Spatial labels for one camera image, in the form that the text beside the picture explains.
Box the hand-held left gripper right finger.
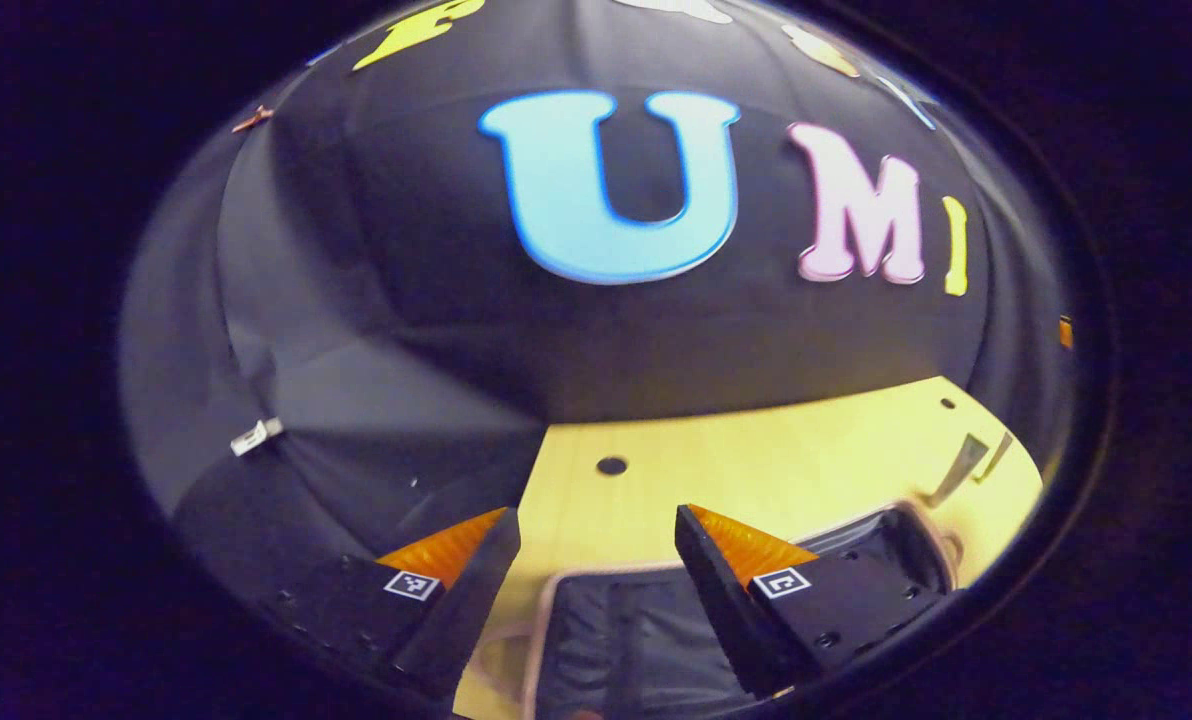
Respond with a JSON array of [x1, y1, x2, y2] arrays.
[[675, 503, 954, 699]]

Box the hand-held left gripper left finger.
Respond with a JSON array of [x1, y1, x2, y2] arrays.
[[274, 506, 523, 701]]

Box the pink suitcase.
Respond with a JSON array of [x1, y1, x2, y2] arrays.
[[476, 500, 962, 720]]

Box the white paper tag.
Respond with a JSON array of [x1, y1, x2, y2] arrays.
[[230, 417, 285, 458]]

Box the black backdrop cloth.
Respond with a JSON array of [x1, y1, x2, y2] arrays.
[[121, 0, 1077, 601]]

